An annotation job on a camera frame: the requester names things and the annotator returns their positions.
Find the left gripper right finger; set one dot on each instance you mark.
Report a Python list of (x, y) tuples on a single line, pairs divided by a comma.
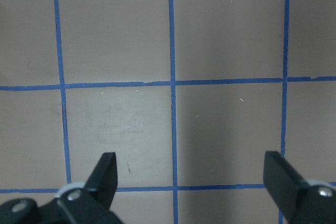
[(299, 200)]

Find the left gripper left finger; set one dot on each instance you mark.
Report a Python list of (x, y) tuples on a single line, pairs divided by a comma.
[(90, 201)]

